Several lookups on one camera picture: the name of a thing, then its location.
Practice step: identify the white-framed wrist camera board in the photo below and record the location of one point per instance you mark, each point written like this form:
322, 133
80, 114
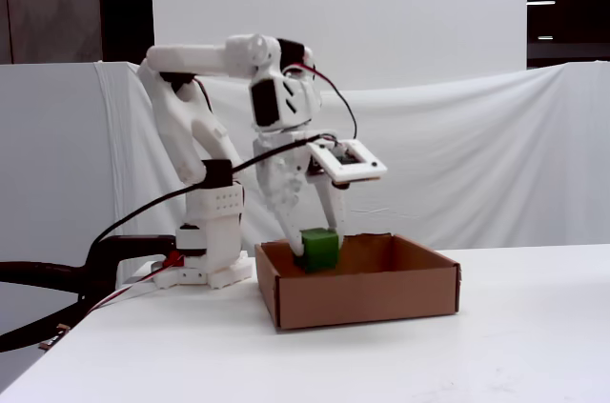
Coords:
333, 170

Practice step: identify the brown cardboard box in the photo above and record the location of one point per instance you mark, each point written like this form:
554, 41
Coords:
362, 298

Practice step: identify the green cube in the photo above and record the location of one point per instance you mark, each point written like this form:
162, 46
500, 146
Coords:
319, 250

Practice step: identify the white backdrop board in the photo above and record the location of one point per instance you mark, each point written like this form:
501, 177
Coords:
381, 3

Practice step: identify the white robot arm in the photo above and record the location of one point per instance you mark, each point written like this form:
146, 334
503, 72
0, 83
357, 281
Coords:
181, 57

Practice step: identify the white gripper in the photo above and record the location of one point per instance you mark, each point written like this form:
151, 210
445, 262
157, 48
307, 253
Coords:
277, 170

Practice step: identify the dark brown cabinet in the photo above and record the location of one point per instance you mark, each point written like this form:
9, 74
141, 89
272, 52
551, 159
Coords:
52, 7

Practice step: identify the white draped cloth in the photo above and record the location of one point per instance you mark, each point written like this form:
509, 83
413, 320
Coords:
476, 160

